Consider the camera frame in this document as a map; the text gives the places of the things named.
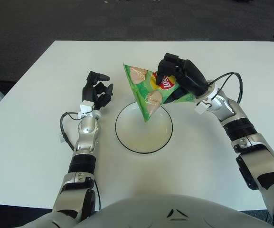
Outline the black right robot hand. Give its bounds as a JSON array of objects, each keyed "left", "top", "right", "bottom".
[{"left": 156, "top": 53, "right": 210, "bottom": 98}]

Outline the white left wrist connector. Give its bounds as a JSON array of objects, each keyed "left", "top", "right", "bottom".
[{"left": 78, "top": 101, "right": 94, "bottom": 119}]

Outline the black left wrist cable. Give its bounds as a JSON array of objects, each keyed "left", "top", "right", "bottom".
[{"left": 60, "top": 111, "right": 83, "bottom": 152}]

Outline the grey robot torso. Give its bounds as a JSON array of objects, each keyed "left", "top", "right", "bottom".
[{"left": 39, "top": 194, "right": 274, "bottom": 228}]

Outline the white plate with black rim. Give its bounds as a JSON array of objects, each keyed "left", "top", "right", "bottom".
[{"left": 115, "top": 101, "right": 173, "bottom": 154}]

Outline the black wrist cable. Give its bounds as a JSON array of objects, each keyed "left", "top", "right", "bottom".
[
  {"left": 60, "top": 111, "right": 83, "bottom": 152},
  {"left": 207, "top": 72, "right": 244, "bottom": 105}
]

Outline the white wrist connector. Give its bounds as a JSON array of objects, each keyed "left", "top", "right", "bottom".
[
  {"left": 194, "top": 101, "right": 208, "bottom": 114},
  {"left": 78, "top": 101, "right": 94, "bottom": 119}
]

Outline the white right wrist connector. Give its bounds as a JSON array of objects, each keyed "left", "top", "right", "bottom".
[{"left": 194, "top": 101, "right": 208, "bottom": 114}]

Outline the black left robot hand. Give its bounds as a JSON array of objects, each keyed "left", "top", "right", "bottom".
[{"left": 82, "top": 70, "right": 114, "bottom": 111}]

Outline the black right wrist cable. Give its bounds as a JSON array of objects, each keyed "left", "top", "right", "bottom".
[{"left": 207, "top": 72, "right": 244, "bottom": 105}]

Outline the green chips bag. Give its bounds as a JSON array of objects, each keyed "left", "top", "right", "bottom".
[{"left": 123, "top": 62, "right": 196, "bottom": 123}]

